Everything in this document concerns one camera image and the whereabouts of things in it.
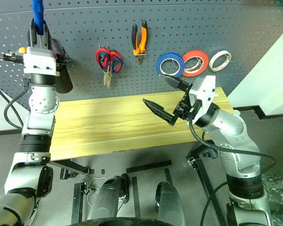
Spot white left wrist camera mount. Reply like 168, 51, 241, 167
23, 46, 57, 76

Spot black rounded robot torso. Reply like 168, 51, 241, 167
77, 218, 170, 226

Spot blue tape roll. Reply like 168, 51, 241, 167
156, 52, 185, 78

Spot red handled scissors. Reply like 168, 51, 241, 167
95, 48, 124, 89

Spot blue handled screwdriver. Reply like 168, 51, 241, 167
31, 0, 45, 49

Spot black cup holder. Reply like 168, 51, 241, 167
51, 39, 74, 94

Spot black table leg frame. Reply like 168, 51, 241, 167
185, 140, 228, 226
50, 159, 95, 181

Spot silver single peg hook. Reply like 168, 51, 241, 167
168, 58, 179, 71

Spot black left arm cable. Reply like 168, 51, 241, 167
0, 53, 30, 130

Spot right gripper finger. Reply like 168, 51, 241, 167
159, 74, 191, 92
142, 98, 177, 127

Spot silver right robot thigh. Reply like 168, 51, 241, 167
155, 181, 186, 226

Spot dark blue handled scissors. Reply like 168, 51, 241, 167
98, 53, 122, 88

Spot long black floor tape strip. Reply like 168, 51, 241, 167
126, 160, 173, 174

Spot white tape roll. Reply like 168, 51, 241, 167
208, 50, 232, 73

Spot silver robot thigh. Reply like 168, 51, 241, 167
87, 174, 130, 222
155, 181, 186, 226

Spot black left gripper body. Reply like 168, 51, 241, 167
27, 42, 54, 51

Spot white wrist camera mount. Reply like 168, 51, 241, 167
188, 75, 219, 127
23, 46, 57, 76

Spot orange and black pliers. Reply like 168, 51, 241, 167
131, 19, 148, 65

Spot grey perforated pegboard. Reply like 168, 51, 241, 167
0, 0, 283, 113

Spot red tape roll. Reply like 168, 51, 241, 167
181, 49, 209, 77

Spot silver left robot thigh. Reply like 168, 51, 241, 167
87, 174, 130, 222

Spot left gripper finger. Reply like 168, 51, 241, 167
42, 20, 51, 44
29, 18, 38, 45

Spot short black floor tape strip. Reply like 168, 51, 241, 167
164, 168, 174, 184

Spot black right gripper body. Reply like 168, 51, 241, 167
172, 90, 202, 121

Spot thin bent wire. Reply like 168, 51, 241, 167
84, 176, 109, 208

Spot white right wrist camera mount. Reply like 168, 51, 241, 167
188, 75, 219, 127

